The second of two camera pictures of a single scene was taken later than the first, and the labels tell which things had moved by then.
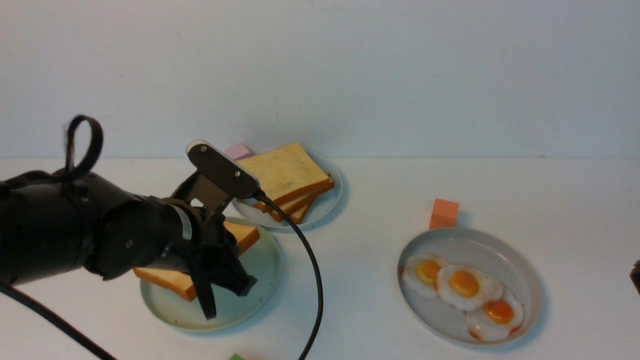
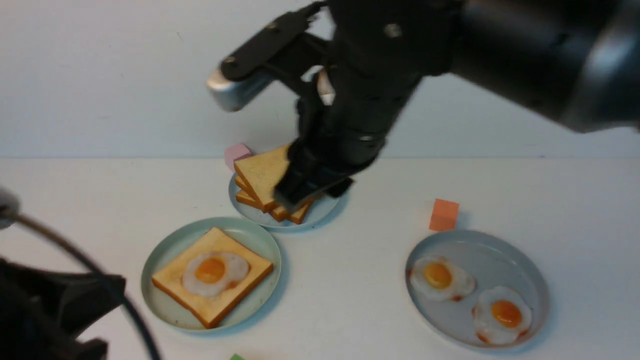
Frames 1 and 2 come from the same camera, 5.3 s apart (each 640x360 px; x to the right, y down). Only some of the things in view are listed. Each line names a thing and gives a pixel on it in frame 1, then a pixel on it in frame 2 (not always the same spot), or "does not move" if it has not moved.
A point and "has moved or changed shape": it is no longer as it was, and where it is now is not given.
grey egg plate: (471, 284) does not move
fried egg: (463, 288) to (440, 278)
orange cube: (444, 214) does not move
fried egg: (419, 273) has moved or changed shape
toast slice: (284, 173) does not move
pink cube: (237, 151) does not move
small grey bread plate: (318, 210) does not move
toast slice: (182, 283) has moved or changed shape
